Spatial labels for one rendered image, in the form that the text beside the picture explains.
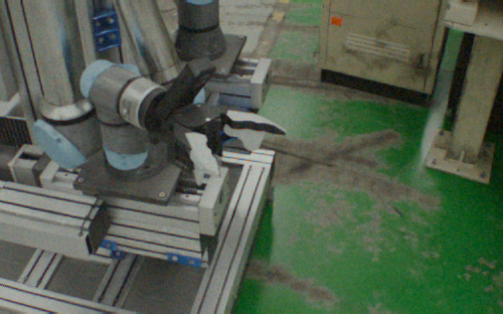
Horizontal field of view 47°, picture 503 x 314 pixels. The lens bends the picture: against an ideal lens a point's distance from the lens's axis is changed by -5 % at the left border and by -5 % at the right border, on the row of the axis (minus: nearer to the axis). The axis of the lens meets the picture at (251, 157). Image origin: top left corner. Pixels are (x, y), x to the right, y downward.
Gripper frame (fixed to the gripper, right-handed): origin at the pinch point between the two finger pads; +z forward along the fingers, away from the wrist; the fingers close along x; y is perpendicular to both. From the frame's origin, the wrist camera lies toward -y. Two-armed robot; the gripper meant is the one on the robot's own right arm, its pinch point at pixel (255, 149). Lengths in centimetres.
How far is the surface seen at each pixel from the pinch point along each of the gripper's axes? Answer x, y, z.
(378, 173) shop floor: -133, 89, -32
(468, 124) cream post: -155, 65, -8
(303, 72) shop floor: -175, 83, -98
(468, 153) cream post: -158, 78, -5
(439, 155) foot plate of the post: -157, 84, -16
